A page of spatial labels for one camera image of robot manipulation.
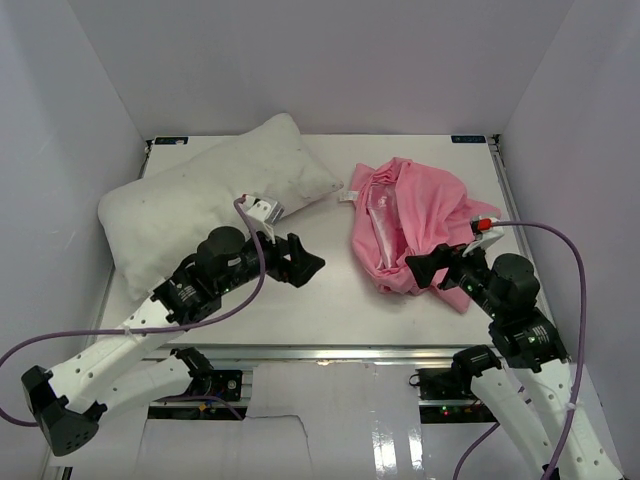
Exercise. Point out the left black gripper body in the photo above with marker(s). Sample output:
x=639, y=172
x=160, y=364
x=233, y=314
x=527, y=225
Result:
x=276, y=264

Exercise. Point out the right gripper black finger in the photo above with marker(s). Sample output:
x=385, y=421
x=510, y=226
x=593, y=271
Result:
x=425, y=267
x=447, y=252

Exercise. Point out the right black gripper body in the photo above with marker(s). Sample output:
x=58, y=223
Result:
x=470, y=275

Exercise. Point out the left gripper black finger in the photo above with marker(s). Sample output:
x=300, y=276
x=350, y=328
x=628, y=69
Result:
x=295, y=248
x=303, y=268

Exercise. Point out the pink floral pillowcase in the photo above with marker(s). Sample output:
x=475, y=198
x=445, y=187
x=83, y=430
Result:
x=404, y=208

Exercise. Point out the white pillow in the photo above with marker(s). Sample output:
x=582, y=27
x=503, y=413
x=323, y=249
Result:
x=153, y=223

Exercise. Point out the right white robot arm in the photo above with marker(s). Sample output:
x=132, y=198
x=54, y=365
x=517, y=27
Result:
x=524, y=378

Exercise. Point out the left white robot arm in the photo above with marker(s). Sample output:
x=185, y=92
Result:
x=71, y=400

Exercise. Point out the right blue table label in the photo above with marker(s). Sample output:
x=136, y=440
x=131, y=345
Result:
x=468, y=139

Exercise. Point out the blue table label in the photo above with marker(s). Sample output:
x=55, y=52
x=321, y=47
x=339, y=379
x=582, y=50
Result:
x=171, y=140
x=468, y=139

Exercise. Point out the left blue table label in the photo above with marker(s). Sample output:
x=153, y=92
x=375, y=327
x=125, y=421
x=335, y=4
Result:
x=171, y=140

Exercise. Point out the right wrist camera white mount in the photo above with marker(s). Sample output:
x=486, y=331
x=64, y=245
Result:
x=486, y=233

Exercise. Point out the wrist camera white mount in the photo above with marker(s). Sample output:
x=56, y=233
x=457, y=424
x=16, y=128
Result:
x=263, y=213
x=486, y=233

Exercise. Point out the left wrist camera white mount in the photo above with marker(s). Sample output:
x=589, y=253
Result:
x=263, y=213

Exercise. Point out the aluminium table front rail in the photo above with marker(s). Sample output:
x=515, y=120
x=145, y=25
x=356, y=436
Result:
x=256, y=353

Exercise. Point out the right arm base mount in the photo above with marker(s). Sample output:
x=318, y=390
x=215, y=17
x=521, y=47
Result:
x=447, y=391

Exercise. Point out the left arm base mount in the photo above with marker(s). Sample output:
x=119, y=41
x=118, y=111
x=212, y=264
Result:
x=210, y=396

